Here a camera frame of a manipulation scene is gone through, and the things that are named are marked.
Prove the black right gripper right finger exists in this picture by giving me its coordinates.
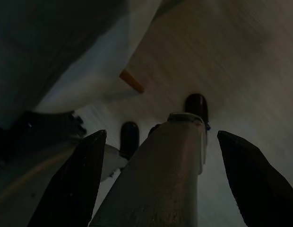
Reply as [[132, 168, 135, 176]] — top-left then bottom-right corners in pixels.
[[216, 130, 293, 227]]

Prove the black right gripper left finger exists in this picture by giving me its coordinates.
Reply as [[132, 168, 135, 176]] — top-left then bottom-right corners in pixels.
[[27, 129, 107, 227]]

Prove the white chair with wooden legs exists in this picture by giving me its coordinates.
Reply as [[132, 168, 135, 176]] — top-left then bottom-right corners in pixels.
[[34, 0, 185, 112]]

